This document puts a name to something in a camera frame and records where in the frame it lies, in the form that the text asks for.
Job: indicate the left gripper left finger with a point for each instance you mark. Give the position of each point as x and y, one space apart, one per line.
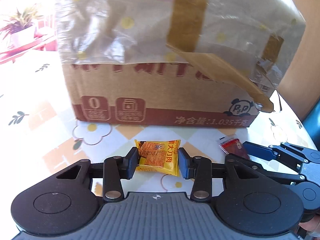
117 166

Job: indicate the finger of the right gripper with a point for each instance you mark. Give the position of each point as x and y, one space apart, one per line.
265 171
259 151

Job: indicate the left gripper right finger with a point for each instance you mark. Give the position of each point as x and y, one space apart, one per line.
189 166

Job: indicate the red clear snack packet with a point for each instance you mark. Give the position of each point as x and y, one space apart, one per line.
231 144

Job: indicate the yellow spicy snack packet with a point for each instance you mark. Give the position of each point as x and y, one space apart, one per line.
158 156

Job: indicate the person's right hand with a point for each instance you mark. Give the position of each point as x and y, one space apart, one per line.
312 227

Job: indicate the wooden board panel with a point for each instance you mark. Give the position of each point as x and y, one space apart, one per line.
300 85

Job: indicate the cardboard box with plastic liner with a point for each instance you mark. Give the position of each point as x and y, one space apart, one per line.
209 63

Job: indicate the pink room scene backdrop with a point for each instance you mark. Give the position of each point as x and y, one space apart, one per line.
27 25

